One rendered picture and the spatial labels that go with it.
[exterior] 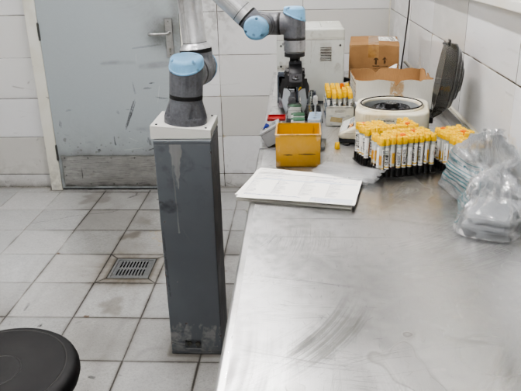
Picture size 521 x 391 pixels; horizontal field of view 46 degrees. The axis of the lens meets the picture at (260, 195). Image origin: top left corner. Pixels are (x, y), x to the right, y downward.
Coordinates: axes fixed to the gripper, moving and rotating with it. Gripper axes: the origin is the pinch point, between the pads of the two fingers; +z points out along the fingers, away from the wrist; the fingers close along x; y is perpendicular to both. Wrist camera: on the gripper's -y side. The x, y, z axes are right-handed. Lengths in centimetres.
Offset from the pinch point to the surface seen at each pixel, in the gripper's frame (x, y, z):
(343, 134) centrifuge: -16.5, -21.3, 2.9
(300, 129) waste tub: -3.0, -32.1, -1.9
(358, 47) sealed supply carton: -27, 76, -11
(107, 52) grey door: 121, 159, 2
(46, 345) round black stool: 52, -104, 28
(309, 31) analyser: -4.8, 38.0, -22.8
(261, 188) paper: 6, -66, 5
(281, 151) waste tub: 2.1, -44.9, 1.3
